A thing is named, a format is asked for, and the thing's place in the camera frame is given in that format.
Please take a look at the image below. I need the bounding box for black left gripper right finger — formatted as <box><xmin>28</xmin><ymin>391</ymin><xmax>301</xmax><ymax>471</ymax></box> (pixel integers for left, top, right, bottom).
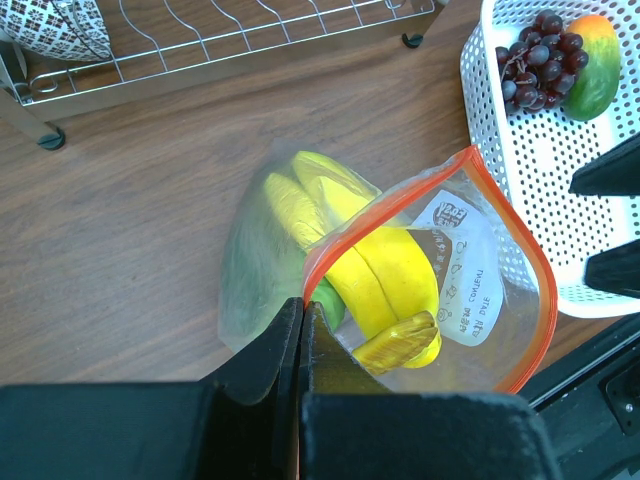
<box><xmin>299</xmin><ymin>303</ymin><xmax>560</xmax><ymax>479</ymax></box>

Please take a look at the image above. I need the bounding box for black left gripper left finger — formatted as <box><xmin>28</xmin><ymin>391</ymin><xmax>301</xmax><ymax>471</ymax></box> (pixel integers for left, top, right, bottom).
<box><xmin>1</xmin><ymin>298</ymin><xmax>303</xmax><ymax>479</ymax></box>

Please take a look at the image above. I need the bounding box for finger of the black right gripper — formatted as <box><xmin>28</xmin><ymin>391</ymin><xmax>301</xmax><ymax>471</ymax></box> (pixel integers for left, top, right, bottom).
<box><xmin>584</xmin><ymin>239</ymin><xmax>640</xmax><ymax>299</ymax></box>
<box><xmin>569</xmin><ymin>134</ymin><xmax>640</xmax><ymax>196</ymax></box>

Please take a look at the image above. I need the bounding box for yellow banana bunch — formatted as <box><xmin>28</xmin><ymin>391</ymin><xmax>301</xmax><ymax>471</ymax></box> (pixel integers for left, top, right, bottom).
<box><xmin>263</xmin><ymin>151</ymin><xmax>442</xmax><ymax>375</ymax></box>

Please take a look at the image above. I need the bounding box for green cabbage toy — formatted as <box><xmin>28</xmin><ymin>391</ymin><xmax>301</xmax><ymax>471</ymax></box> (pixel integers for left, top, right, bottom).
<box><xmin>218</xmin><ymin>219</ymin><xmax>304</xmax><ymax>353</ymax></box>

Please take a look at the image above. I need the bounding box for dark green cucumber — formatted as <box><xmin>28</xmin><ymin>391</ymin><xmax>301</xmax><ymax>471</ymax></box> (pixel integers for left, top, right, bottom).
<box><xmin>312</xmin><ymin>278</ymin><xmax>346</xmax><ymax>331</ymax></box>

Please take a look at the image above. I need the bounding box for white perforated plastic basket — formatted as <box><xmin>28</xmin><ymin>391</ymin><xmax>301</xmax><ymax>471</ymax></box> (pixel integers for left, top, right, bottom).
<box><xmin>460</xmin><ymin>1</ymin><xmax>639</xmax><ymax>318</ymax></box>

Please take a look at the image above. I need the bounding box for red yellow mango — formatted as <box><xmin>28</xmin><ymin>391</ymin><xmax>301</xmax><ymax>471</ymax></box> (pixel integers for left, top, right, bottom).
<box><xmin>563</xmin><ymin>15</ymin><xmax>621</xmax><ymax>121</ymax></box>

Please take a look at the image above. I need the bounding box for dark red grape bunch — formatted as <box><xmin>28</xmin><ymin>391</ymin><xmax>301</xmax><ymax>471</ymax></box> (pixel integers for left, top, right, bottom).
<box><xmin>495</xmin><ymin>9</ymin><xmax>589</xmax><ymax>115</ymax></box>

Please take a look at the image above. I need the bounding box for steel two-tier dish rack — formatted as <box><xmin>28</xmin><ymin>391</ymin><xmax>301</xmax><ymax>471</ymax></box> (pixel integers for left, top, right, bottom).
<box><xmin>1</xmin><ymin>1</ymin><xmax>444</xmax><ymax>151</ymax></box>

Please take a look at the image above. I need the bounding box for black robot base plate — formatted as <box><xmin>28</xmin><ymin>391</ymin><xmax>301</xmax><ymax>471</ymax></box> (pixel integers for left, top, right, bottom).
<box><xmin>520</xmin><ymin>314</ymin><xmax>639</xmax><ymax>479</ymax></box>

